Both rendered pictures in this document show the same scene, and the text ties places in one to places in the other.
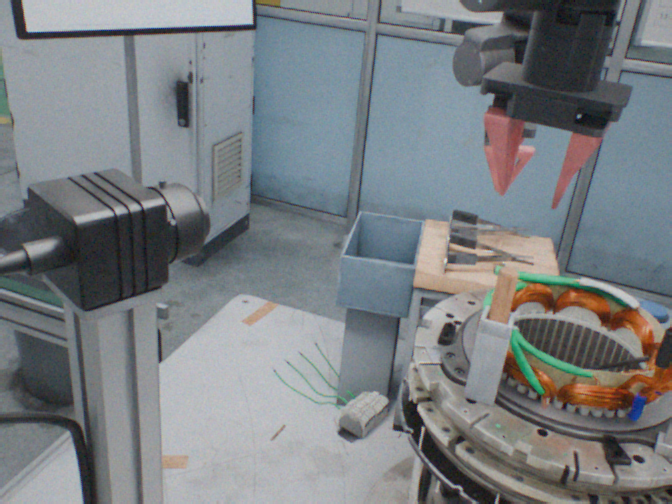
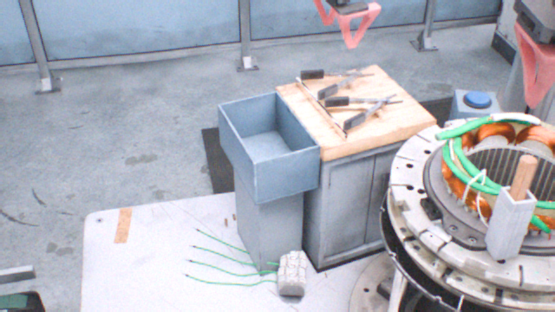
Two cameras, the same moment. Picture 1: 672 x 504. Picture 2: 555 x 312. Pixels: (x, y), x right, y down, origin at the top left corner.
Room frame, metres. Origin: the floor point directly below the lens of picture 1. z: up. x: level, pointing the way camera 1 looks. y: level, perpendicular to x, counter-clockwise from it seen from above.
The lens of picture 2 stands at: (0.26, 0.32, 1.62)
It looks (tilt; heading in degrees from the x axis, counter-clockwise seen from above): 39 degrees down; 328
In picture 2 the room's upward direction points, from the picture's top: straight up
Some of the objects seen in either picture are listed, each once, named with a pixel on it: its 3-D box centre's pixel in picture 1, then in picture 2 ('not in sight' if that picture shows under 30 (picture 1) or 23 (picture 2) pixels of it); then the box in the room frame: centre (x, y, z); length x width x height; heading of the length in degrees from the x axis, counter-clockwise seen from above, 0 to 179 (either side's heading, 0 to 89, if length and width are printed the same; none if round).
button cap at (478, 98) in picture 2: (651, 309); (478, 98); (0.83, -0.45, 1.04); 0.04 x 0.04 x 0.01
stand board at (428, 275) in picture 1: (486, 261); (352, 108); (0.90, -0.23, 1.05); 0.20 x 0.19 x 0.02; 81
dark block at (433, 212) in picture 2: (447, 332); (430, 207); (0.62, -0.13, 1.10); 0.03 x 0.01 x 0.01; 162
